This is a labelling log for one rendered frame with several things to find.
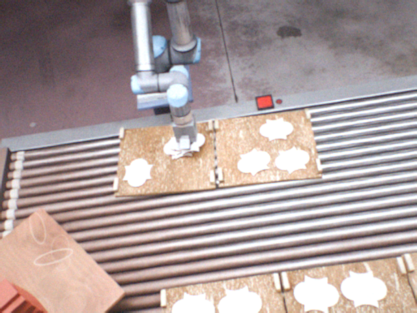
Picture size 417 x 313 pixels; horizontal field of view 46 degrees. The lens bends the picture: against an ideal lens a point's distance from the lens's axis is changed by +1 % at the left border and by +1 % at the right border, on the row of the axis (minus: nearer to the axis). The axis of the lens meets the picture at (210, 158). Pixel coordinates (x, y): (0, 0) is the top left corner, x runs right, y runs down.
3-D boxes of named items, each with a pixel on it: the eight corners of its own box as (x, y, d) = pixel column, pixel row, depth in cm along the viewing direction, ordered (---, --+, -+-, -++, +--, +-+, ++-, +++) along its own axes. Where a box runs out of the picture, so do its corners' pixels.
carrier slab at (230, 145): (214, 122, 216) (214, 120, 215) (307, 112, 214) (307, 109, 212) (219, 188, 195) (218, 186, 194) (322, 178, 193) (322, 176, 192)
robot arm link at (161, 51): (146, 56, 234) (141, 34, 223) (174, 53, 233) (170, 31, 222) (145, 74, 227) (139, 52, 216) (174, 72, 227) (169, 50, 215)
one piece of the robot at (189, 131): (167, 130, 185) (174, 156, 199) (190, 130, 184) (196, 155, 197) (171, 107, 192) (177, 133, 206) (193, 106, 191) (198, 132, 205)
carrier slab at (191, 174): (122, 131, 219) (121, 129, 218) (213, 123, 216) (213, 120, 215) (115, 197, 198) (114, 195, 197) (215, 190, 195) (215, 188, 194)
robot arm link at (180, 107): (186, 80, 182) (186, 97, 177) (191, 100, 191) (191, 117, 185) (165, 82, 182) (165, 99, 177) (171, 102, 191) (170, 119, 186)
